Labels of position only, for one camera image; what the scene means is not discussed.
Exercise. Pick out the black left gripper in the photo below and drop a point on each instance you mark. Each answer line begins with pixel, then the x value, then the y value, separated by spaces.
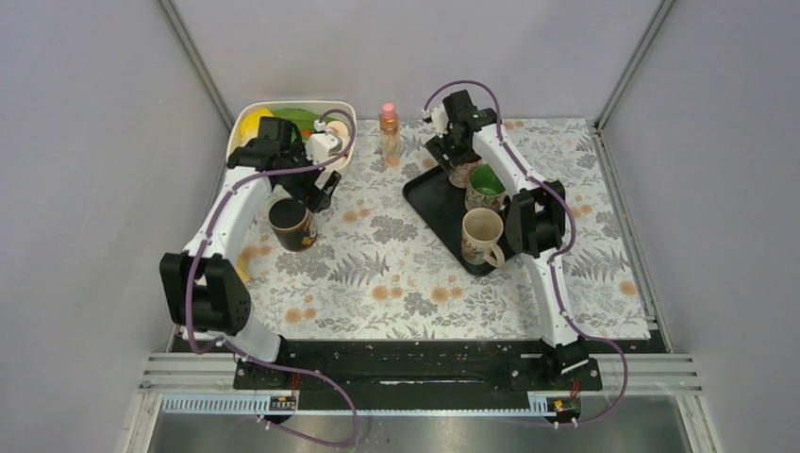
pixel 314 198

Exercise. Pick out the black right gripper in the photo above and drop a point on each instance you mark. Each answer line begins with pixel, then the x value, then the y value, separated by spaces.
pixel 438 147

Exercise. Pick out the pink glass mug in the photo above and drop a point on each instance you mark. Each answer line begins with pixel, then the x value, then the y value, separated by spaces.
pixel 461 174

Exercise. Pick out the black mug with tan rim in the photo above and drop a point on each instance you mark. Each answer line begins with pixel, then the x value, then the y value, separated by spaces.
pixel 293 224

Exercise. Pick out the beige upside-down mug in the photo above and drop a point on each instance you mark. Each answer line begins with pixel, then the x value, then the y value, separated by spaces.
pixel 484 190

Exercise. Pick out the black serving tray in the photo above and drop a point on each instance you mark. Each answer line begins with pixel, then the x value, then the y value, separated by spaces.
pixel 442 207

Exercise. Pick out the cream floral mug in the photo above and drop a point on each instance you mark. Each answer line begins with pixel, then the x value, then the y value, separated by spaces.
pixel 481 231

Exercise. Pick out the yellow toy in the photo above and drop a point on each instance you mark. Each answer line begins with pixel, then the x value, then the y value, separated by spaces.
pixel 241 268

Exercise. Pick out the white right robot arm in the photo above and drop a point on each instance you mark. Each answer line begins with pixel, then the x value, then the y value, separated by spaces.
pixel 539 226

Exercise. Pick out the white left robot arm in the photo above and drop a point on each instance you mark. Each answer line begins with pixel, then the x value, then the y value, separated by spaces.
pixel 204 291

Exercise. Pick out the white mushroom toy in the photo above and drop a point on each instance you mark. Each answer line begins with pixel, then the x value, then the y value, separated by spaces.
pixel 339 129

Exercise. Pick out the pink drink bottle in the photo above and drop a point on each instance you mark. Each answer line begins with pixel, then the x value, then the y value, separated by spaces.
pixel 389 124

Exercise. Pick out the white napa cabbage toy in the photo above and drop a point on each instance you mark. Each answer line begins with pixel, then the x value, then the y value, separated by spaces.
pixel 249 125

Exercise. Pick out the white plastic vegetable tub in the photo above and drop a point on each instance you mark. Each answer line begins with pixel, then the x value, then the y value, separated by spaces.
pixel 316 106

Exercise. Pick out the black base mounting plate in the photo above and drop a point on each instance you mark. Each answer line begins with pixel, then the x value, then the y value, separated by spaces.
pixel 444 372

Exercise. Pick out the left small control board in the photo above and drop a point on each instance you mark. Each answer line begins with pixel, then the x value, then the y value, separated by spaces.
pixel 282 403

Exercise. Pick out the small control board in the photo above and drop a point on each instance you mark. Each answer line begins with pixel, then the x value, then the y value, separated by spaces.
pixel 282 403
pixel 562 405

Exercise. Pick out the right small control board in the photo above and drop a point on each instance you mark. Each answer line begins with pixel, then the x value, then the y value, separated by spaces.
pixel 562 405

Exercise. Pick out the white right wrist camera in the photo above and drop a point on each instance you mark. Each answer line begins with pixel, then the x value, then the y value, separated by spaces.
pixel 437 116

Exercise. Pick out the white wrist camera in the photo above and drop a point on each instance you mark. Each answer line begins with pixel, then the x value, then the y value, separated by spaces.
pixel 322 145
pixel 437 116

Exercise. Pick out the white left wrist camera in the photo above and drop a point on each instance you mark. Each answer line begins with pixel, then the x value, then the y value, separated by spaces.
pixel 322 145

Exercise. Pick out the white slotted cable duct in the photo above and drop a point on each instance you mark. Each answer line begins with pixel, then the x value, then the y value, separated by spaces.
pixel 257 404

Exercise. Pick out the aluminium frame rail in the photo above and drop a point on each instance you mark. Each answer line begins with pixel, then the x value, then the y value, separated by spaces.
pixel 215 373

